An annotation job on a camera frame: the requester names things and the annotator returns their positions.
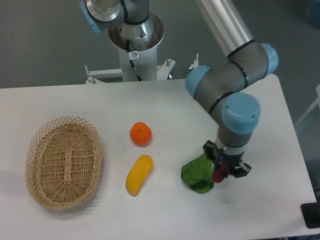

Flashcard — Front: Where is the white metal clamp bracket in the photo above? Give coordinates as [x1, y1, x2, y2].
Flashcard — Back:
[189, 53, 199, 72]

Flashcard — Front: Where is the black cable with label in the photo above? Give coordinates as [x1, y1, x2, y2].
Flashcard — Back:
[126, 39, 143, 82]

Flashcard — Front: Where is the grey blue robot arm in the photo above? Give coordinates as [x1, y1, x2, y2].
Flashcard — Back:
[79, 0, 279, 183]

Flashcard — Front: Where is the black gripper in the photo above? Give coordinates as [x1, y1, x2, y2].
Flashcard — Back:
[202, 140, 251, 179]

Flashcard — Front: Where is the black device at table edge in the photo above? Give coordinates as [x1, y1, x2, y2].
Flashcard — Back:
[300, 202, 320, 229]

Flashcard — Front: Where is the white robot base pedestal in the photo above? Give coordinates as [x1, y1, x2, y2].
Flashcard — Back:
[85, 13, 176, 84]

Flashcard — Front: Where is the green bok choy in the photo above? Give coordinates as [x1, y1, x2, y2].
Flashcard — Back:
[180, 153, 214, 194]

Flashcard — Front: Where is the woven wicker basket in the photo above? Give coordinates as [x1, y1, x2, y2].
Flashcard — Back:
[25, 116, 103, 210]

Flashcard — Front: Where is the yellow mango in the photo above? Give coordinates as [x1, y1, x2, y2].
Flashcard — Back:
[125, 155, 154, 196]

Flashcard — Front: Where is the orange mandarin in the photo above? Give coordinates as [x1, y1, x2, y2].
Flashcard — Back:
[129, 122, 153, 146]

